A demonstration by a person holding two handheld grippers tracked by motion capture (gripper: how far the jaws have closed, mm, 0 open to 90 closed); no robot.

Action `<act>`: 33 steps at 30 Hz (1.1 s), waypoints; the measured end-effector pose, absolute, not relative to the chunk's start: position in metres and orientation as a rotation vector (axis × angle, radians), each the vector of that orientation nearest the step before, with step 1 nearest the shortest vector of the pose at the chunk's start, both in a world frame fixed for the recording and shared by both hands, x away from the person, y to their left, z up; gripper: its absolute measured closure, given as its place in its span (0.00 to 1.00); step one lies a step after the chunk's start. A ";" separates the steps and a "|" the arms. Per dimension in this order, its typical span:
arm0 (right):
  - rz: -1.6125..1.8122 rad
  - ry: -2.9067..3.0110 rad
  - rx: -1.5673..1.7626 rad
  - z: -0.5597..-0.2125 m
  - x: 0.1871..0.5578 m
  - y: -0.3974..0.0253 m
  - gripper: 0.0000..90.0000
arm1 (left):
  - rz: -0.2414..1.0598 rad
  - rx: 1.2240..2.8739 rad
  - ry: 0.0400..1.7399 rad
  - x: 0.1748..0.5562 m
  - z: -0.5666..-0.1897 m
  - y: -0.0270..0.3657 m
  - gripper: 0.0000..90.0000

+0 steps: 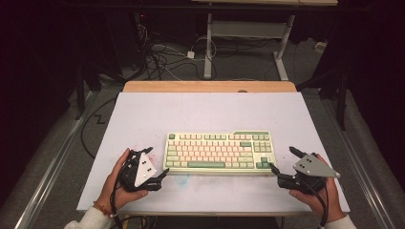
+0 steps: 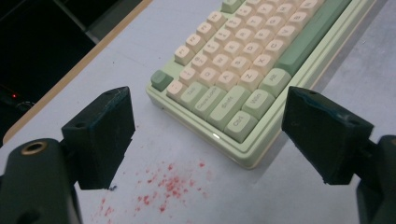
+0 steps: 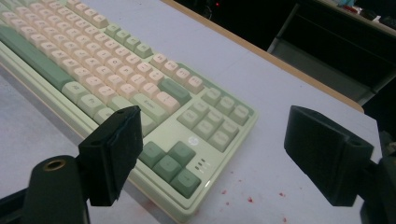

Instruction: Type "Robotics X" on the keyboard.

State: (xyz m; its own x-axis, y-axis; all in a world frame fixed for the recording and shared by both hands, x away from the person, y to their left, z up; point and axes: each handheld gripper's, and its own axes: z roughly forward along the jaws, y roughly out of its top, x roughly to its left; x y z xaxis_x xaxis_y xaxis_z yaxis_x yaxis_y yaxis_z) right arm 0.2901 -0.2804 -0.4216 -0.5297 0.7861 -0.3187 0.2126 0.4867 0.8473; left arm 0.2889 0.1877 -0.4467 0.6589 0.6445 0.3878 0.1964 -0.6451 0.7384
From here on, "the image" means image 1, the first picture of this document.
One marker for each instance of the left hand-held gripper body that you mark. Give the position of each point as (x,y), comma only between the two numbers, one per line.
(143,170)

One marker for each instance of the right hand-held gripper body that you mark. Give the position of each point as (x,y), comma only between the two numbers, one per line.
(313,167)

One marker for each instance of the cream green pink keyboard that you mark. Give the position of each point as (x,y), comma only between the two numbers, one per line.
(219,152)

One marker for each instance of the person's left hand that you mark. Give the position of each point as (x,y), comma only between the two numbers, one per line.
(125,197)

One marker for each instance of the person's right hand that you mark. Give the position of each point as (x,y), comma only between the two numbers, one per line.
(313,202)

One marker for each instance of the black stand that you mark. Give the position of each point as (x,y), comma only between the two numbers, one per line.
(79,95)
(342,101)

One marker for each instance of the white table mat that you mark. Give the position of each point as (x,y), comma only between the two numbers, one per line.
(207,111)

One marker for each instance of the wooden table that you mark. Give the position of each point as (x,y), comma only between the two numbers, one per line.
(207,86)

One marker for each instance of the white power adapter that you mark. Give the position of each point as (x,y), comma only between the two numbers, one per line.
(190,54)

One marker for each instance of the white power strip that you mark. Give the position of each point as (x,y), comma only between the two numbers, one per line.
(320,46)

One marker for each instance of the white-legged desk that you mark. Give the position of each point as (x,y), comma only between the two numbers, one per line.
(208,47)

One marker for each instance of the metal floor rail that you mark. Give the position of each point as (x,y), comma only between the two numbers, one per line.
(359,165)
(54,159)

